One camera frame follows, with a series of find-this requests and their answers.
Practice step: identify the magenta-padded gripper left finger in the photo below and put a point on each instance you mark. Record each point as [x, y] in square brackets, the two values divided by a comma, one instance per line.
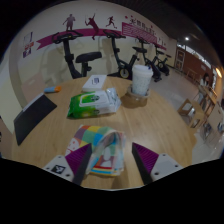
[78, 160]

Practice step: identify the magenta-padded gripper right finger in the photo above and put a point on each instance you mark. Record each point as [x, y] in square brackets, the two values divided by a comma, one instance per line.
[146, 159]

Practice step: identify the colourful patchwork towel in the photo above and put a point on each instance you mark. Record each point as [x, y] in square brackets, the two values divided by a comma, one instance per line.
[106, 146]

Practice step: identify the green wet wipes pack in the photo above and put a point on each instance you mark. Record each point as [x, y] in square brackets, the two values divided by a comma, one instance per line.
[91, 103]

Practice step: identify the black mouse pad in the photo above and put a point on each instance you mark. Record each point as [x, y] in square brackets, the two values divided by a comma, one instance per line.
[31, 118]

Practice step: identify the group of wooden chairs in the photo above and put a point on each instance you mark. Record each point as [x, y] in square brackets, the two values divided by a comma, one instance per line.
[200, 110]

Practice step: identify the blue and orange tube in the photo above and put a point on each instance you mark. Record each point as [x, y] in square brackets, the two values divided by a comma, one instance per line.
[52, 89]

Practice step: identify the white tissue box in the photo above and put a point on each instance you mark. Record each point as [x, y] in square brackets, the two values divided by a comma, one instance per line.
[94, 83]

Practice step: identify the person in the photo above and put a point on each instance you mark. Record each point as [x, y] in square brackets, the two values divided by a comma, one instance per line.
[206, 80]

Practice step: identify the round ceiling light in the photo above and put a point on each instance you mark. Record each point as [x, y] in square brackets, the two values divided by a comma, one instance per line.
[186, 38]

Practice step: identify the purple wall poster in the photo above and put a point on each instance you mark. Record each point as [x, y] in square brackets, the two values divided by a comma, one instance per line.
[27, 52]

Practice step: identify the white wall poster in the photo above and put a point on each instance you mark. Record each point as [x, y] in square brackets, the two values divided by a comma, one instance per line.
[28, 37]

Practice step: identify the dark red athlete wall decal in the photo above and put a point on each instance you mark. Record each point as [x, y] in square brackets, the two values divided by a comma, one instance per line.
[111, 21]
[92, 25]
[69, 22]

